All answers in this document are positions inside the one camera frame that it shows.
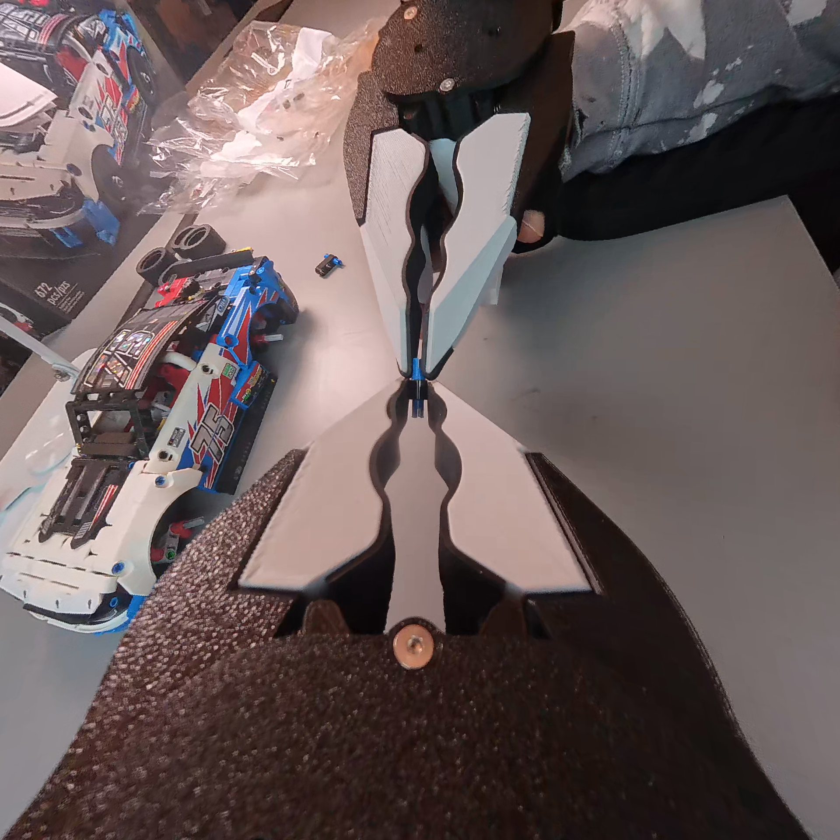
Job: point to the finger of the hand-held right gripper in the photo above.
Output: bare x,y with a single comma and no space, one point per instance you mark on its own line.
489,197
390,210

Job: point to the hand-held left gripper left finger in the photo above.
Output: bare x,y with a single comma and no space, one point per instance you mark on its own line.
308,518

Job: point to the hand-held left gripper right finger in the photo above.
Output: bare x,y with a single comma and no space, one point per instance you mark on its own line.
518,518

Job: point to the blue brick pin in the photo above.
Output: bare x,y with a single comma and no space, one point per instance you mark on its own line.
416,369

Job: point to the grey desk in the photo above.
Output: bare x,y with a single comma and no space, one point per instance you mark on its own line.
656,394

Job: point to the person's right hand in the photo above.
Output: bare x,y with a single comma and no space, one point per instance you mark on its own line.
531,226

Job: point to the black brick with blue pins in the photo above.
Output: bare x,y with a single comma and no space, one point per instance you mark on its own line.
326,265

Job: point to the brick race car model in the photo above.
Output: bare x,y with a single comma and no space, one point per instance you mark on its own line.
197,407

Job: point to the clear plastic bag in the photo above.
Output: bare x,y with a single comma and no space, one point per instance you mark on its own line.
262,98

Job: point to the black toy tyre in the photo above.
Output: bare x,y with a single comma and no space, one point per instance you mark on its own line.
197,237
154,264

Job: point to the person's black clothing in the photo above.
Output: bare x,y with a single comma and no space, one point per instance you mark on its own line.
689,197

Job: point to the printed race car box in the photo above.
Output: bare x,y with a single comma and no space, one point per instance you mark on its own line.
65,229

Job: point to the instruction booklet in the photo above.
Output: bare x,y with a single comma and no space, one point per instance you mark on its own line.
23,95

